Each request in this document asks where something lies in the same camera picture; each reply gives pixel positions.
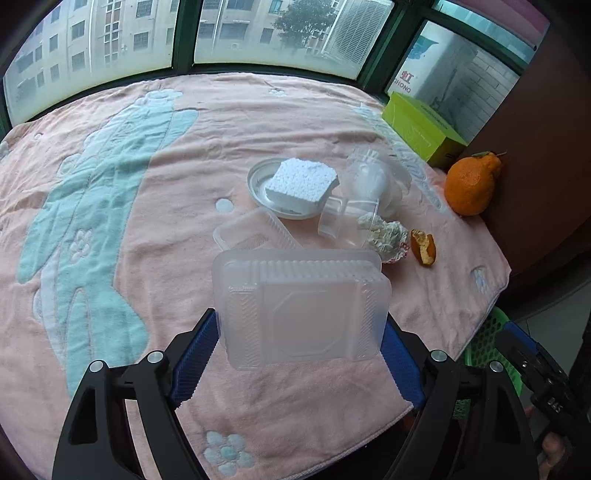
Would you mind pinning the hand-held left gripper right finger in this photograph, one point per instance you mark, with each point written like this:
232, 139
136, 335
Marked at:
400, 364

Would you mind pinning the clear ribbed plastic food container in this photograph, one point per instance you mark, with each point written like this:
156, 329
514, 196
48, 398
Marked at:
300, 314

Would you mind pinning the brown wooden cabinet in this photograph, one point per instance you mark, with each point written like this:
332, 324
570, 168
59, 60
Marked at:
540, 161

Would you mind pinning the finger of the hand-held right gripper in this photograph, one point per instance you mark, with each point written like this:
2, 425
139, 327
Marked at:
519, 344

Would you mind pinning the whole knobbly orange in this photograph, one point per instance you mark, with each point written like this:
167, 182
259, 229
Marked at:
471, 184

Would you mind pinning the orange peel piece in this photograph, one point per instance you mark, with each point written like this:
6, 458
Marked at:
425, 249

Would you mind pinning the dark green window frame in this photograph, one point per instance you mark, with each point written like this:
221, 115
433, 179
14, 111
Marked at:
184, 37

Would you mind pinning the lime green cardboard box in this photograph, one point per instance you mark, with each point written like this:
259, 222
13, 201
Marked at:
415, 124

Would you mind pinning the person's right hand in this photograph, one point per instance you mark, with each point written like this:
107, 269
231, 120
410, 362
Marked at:
551, 454

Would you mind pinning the clear shallow plastic tray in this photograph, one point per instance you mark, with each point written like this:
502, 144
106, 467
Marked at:
249, 230

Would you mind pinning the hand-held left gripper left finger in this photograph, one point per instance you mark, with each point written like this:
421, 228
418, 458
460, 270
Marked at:
194, 364

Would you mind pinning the white foam block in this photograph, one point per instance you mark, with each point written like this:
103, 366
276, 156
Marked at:
300, 182

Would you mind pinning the white round plastic lid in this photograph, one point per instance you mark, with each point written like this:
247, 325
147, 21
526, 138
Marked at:
258, 177

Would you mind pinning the green perforated plastic basket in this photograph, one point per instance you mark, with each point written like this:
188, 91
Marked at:
485, 341

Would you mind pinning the crumpled paper wrapper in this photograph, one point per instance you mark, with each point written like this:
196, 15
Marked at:
388, 237

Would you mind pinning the clear plastic dome cup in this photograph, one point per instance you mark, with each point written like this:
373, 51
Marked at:
369, 177

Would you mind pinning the pink floral blanket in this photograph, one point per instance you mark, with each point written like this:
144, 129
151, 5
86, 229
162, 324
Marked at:
138, 207

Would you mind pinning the white outdoor appliance unit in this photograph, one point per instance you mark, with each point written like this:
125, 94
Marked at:
438, 60

